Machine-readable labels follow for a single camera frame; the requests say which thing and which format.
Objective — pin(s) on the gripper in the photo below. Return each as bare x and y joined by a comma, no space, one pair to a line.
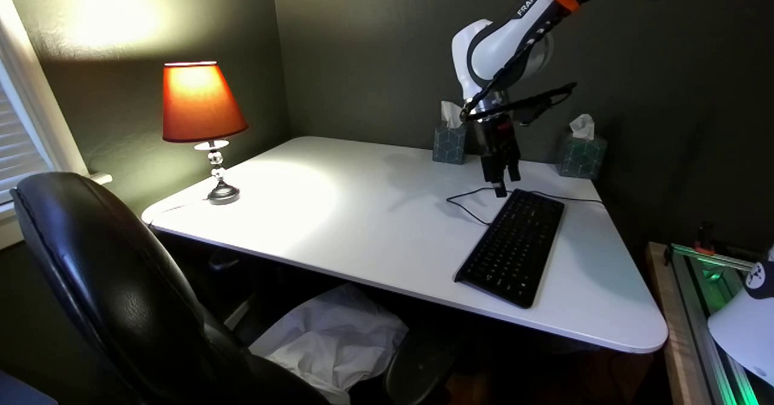
496,136

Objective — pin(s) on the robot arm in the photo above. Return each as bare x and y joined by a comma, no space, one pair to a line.
493,48

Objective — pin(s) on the black keyboard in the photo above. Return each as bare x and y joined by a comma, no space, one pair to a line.
514,248

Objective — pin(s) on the teal tissue box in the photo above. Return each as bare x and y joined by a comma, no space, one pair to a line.
582,157
448,145

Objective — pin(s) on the black and orange clamp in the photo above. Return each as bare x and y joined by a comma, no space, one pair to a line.
703,239

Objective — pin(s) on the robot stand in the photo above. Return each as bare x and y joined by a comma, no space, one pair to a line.
683,332

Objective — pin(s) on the table lamp with orange shade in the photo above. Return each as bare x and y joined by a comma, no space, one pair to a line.
199,106

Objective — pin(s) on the black leather office chair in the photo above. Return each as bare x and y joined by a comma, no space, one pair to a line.
121,296

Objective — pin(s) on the window with white blinds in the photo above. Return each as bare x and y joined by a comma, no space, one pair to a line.
15,145

